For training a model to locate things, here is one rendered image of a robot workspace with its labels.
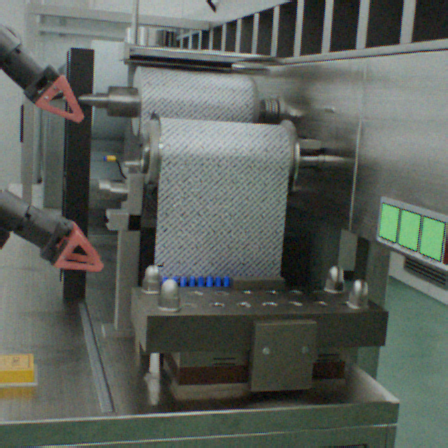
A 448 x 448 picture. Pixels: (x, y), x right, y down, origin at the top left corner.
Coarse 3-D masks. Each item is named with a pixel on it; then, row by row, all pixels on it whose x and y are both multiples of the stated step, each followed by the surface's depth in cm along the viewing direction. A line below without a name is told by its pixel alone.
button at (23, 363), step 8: (0, 360) 109; (8, 360) 110; (16, 360) 110; (24, 360) 110; (32, 360) 111; (0, 368) 106; (8, 368) 107; (16, 368) 107; (24, 368) 107; (32, 368) 107; (0, 376) 106; (8, 376) 106; (16, 376) 106; (24, 376) 107; (32, 376) 107
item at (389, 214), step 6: (384, 204) 108; (384, 210) 108; (390, 210) 106; (396, 210) 104; (384, 216) 108; (390, 216) 106; (396, 216) 104; (384, 222) 108; (390, 222) 106; (396, 222) 104; (384, 228) 108; (390, 228) 106; (384, 234) 108; (390, 234) 106
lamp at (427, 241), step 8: (424, 224) 97; (432, 224) 95; (440, 224) 93; (424, 232) 97; (432, 232) 95; (440, 232) 93; (424, 240) 97; (432, 240) 95; (440, 240) 93; (424, 248) 97; (432, 248) 95; (440, 248) 93; (432, 256) 95
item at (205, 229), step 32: (160, 192) 120; (192, 192) 122; (224, 192) 123; (256, 192) 125; (160, 224) 121; (192, 224) 123; (224, 224) 125; (256, 224) 126; (160, 256) 123; (192, 256) 124; (224, 256) 126; (256, 256) 127
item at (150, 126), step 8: (144, 128) 127; (152, 128) 121; (152, 136) 120; (288, 136) 128; (152, 144) 119; (152, 152) 119; (152, 160) 120; (152, 168) 120; (144, 176) 126; (152, 176) 121; (288, 176) 127
